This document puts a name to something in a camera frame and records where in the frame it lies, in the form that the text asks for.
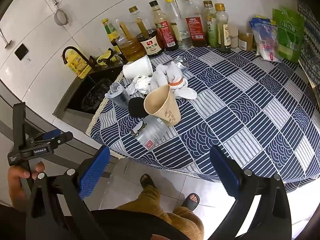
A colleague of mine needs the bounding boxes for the yellowish plastic jar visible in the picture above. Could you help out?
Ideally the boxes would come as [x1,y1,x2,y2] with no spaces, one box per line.
[238,29,254,51]

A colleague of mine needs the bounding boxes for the metal mesh strainer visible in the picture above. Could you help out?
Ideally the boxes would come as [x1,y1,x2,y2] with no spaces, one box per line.
[46,0,69,27]

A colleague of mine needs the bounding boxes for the black wall switch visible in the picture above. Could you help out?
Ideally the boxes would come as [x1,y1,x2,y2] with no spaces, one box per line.
[14,43,28,60]

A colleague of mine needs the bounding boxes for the clear labelled plastic bottle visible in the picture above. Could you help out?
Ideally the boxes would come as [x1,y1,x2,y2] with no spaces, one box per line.
[131,116,175,152]

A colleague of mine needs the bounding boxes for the black slipper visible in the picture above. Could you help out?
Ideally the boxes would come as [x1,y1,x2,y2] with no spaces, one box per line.
[181,192,200,212]
[140,174,157,189]

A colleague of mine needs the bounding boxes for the clear red-label bottle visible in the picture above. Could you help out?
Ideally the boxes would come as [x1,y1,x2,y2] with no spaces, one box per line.
[181,0,207,48]

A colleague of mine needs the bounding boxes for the dark soy sauce jug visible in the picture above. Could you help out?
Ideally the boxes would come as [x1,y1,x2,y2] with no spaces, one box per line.
[135,17,164,57]

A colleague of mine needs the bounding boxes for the metal wall hook utensil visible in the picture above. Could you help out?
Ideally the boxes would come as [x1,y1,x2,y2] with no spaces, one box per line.
[0,27,13,48]

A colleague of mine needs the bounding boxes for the green tea bottle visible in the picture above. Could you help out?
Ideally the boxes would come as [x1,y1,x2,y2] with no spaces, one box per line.
[202,0,220,48]

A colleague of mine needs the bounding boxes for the brown fleece pants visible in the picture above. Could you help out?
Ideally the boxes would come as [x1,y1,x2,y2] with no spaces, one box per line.
[116,185,204,240]

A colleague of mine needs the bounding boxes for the yellow dish soap bottle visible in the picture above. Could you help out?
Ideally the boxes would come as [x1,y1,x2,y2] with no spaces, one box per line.
[65,49,92,78]

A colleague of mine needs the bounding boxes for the blue white plastic bag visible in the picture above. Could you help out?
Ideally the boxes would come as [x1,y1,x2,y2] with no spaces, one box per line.
[249,17,282,63]

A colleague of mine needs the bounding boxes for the green yellow glass bottle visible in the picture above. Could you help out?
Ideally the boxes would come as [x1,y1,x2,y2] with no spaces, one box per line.
[101,18,120,53]

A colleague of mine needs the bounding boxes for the black fuzzy object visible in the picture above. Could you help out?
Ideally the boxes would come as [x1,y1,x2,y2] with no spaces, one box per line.
[128,97,150,118]

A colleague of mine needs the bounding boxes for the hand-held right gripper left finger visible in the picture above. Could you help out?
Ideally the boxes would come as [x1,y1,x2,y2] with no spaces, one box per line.
[25,145,111,240]

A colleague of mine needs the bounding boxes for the green plastic bag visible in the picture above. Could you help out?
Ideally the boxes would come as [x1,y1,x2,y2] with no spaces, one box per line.
[272,6,305,63]

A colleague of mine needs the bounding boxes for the brown paper cup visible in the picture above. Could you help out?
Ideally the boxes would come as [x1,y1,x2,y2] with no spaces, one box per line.
[143,84,181,127]

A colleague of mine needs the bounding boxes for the small white jar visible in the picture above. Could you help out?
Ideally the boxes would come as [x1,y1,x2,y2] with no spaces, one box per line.
[229,25,240,49]

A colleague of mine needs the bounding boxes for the black faucet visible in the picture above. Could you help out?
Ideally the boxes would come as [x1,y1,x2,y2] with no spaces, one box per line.
[62,46,97,67]

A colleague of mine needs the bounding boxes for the person's left hand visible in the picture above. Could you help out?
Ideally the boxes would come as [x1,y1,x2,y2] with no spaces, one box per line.
[7,162,46,207]

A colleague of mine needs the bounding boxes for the clear yellow-cap bottle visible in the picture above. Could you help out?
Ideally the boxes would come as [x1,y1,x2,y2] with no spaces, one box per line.
[164,0,189,49]

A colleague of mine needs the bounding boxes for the black kitchen sink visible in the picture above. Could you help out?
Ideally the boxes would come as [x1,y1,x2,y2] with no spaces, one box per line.
[52,65,125,120]

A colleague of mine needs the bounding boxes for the green yellow-cap bottle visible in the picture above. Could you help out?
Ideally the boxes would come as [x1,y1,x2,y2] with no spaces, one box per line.
[214,3,232,53]

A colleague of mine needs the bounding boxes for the crumpled white tissue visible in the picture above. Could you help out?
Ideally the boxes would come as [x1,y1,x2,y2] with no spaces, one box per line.
[125,81,137,96]
[135,76,153,94]

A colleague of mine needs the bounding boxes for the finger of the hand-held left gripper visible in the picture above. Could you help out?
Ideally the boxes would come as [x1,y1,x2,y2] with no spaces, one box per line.
[34,132,73,147]
[29,129,62,142]

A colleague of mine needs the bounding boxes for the black bag-lined bin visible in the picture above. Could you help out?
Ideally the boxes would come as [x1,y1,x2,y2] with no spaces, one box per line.
[81,78,114,113]

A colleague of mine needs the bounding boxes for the white paper cup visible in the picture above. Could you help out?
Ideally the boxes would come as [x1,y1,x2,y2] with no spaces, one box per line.
[122,55,153,80]

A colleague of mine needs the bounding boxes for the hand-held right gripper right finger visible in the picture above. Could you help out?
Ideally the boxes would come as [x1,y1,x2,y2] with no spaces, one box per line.
[209,145,293,240]

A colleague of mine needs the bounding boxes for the large cooking oil jug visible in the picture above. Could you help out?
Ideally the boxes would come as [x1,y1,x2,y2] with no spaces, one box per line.
[115,6,148,62]

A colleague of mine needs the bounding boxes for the crumpled clear plastic wrapper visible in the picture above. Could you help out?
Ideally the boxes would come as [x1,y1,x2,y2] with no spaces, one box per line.
[172,56,191,73]

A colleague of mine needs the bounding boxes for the dark red-label sauce bottle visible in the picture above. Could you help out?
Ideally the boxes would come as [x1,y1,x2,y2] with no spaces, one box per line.
[149,0,179,51]

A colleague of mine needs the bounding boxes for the black jacket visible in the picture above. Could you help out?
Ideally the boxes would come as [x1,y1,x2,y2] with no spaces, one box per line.
[0,205,190,240]

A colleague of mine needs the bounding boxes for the yellow cloth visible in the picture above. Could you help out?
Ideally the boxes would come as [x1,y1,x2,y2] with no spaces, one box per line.
[96,49,114,65]

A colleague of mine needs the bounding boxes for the blue patterned tablecloth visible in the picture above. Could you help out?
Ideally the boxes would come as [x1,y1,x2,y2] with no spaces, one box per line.
[86,46,320,193]

